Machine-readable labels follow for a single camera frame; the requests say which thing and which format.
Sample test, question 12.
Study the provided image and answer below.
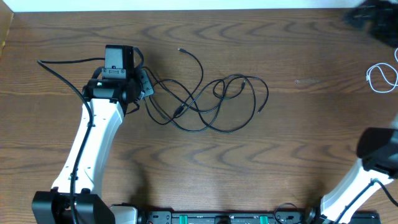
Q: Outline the white cable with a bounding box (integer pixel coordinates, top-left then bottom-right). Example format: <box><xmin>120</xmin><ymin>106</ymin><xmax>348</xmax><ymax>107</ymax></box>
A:
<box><xmin>365</xmin><ymin>46</ymin><xmax>398</xmax><ymax>94</ymax></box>

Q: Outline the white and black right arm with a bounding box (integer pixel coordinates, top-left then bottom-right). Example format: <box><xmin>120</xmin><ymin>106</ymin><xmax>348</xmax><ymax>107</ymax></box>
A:
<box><xmin>303</xmin><ymin>0</ymin><xmax>397</xmax><ymax>223</ymax></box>

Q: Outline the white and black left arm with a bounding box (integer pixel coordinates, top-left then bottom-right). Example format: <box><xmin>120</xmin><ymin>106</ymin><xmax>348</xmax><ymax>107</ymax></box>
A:
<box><xmin>32</xmin><ymin>45</ymin><xmax>154</xmax><ymax>223</ymax></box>

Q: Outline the black left camera cable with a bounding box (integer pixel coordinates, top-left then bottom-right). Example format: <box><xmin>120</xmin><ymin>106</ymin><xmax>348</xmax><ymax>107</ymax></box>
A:
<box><xmin>37</xmin><ymin>57</ymin><xmax>106</xmax><ymax>224</ymax></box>

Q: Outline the black camera cable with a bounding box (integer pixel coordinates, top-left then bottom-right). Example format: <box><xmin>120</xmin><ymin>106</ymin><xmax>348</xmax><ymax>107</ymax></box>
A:
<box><xmin>37</xmin><ymin>57</ymin><xmax>106</xmax><ymax>224</ymax></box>
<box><xmin>334</xmin><ymin>177</ymin><xmax>398</xmax><ymax>224</ymax></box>

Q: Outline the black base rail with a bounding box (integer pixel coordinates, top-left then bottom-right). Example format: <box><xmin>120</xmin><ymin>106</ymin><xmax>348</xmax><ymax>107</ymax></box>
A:
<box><xmin>139</xmin><ymin>210</ymin><xmax>382</xmax><ymax>224</ymax></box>

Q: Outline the black right camera cable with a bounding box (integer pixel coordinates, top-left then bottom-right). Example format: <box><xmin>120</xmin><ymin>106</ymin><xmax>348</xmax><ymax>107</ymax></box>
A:
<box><xmin>334</xmin><ymin>177</ymin><xmax>398</xmax><ymax>224</ymax></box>

